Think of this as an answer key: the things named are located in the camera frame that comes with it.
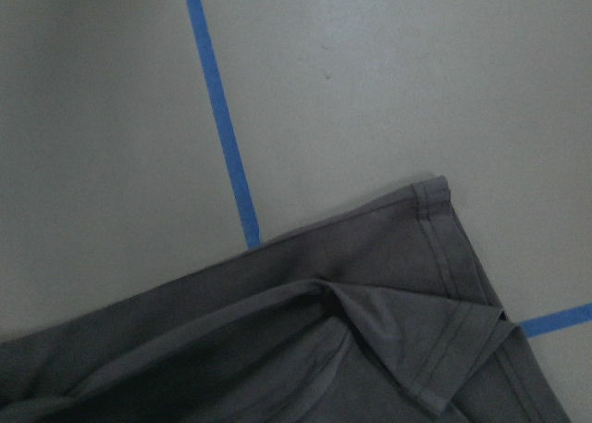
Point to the dark brown t-shirt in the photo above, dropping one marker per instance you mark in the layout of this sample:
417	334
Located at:
382	314

